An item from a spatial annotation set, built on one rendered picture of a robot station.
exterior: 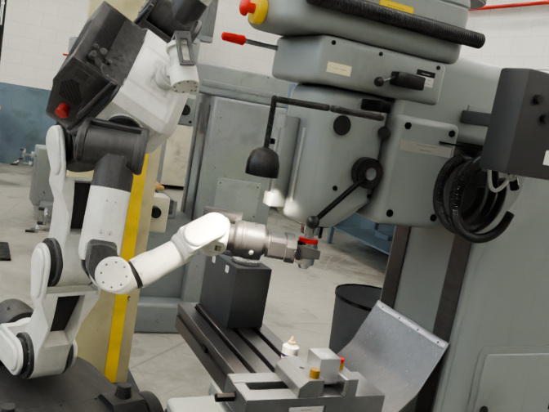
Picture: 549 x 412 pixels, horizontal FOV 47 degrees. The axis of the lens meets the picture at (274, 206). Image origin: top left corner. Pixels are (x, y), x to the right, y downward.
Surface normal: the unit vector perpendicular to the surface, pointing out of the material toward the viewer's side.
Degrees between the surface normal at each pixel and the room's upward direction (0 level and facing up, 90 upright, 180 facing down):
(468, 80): 90
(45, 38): 90
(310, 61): 90
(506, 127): 90
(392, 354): 63
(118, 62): 58
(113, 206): 76
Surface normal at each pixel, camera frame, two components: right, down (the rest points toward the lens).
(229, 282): -0.86, -0.07
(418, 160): 0.42, 0.22
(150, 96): 0.65, -0.31
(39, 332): -0.74, -0.03
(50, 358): 0.59, 0.46
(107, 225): 0.39, -0.03
